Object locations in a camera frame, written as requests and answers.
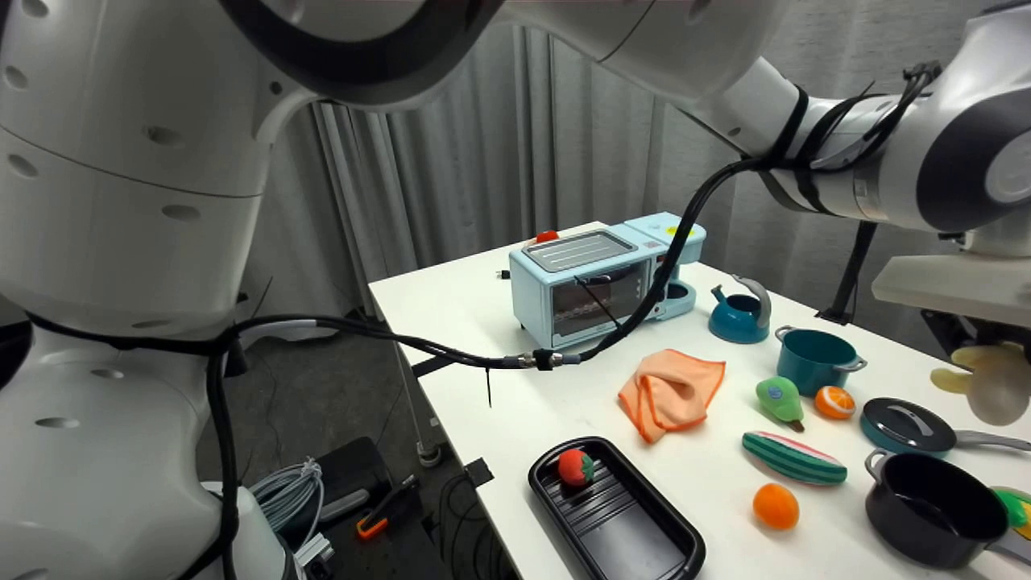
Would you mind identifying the toy orange slice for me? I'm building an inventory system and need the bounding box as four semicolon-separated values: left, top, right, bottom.
814;385;857;421

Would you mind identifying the toy watermelon slice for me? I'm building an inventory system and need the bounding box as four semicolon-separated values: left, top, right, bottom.
741;430;849;487

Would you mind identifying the black strap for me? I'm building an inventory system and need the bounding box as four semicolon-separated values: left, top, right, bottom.
816;221;880;326

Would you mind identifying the coil of grey cable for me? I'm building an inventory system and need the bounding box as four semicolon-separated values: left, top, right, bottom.
249;457;325;533

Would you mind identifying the teal toy pot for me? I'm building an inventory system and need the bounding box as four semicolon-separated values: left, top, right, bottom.
774;325;868;397

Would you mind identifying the light blue toy oven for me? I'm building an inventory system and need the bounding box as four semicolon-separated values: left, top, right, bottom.
508;212;708;350

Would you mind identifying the black pot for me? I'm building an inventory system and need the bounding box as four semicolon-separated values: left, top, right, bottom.
863;449;1031;570

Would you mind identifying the teal toy pan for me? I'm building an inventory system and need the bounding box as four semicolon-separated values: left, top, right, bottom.
859;396;1031;457

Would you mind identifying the black pan lid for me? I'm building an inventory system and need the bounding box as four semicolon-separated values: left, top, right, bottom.
861;396;958;453

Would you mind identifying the orange cloth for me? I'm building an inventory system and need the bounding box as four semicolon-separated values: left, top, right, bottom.
617;348;727;445

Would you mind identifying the toy orange ball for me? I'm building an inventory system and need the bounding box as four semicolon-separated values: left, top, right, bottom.
752;482;801;532

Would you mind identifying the green toy pear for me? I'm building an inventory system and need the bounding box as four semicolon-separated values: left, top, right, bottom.
755;375;806;433

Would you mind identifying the pale yellow plastic piece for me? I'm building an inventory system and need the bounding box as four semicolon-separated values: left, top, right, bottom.
930;342;1031;428

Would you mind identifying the toy oven door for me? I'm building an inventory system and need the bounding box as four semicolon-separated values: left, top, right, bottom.
549;260;652;340

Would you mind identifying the toy strawberry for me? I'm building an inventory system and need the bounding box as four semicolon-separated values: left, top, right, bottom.
557;448;598;489

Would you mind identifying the black box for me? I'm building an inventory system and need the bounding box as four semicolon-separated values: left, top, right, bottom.
304;437;396;550

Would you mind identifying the orange black clamp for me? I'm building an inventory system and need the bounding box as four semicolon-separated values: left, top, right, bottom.
355;474;420;540

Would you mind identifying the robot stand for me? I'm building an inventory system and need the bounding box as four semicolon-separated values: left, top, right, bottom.
300;475;516;580

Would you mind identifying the yellow green toy corn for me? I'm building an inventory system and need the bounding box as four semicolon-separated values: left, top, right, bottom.
992;487;1031;541

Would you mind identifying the teal toy kettle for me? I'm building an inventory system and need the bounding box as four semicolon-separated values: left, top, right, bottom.
708;274;773;346

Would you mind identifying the black tray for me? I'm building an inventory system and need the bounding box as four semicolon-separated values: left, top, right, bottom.
528;436;708;580

